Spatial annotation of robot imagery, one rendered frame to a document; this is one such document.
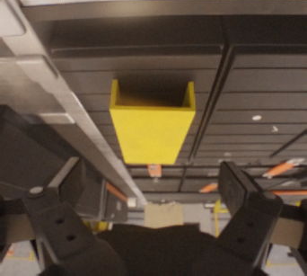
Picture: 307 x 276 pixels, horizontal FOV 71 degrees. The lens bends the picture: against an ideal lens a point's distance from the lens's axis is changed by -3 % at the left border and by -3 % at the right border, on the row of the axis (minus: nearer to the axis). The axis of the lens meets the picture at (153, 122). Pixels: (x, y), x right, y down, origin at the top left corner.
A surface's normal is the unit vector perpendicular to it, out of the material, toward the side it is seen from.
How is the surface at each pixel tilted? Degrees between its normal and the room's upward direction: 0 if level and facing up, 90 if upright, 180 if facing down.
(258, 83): 0
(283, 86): 0
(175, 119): 0
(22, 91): 90
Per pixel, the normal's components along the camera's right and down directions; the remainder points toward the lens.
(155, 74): -0.01, 0.90
